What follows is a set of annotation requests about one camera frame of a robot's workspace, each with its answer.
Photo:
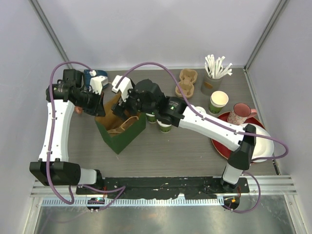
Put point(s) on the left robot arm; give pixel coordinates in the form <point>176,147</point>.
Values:
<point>53,165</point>

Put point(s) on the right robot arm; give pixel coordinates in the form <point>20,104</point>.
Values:
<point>240,140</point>

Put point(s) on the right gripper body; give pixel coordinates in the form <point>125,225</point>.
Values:
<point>132,106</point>

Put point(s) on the grey straw holder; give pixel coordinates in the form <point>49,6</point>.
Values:
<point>210,85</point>

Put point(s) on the stack of white lids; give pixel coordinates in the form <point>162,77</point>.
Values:
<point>200,110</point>

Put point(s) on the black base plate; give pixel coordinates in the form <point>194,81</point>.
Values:
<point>164,188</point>

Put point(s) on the white wrapped straws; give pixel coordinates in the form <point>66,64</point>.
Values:
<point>214,67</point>

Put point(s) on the stack of green cups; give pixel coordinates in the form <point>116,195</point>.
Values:
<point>218,100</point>

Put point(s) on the pink speckled mug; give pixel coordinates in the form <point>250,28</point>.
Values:
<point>240,113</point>

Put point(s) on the white plate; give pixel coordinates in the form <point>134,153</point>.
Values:
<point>264,147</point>

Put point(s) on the red round tray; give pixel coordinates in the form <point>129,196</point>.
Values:
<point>221,149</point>

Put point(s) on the small copper cup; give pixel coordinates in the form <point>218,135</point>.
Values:
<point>78,110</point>

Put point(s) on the blue ceramic dish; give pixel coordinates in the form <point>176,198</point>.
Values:
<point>87,77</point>

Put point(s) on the green paper bag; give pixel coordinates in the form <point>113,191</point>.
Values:
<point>135,124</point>

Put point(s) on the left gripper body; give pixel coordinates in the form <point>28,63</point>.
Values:
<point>90,102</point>

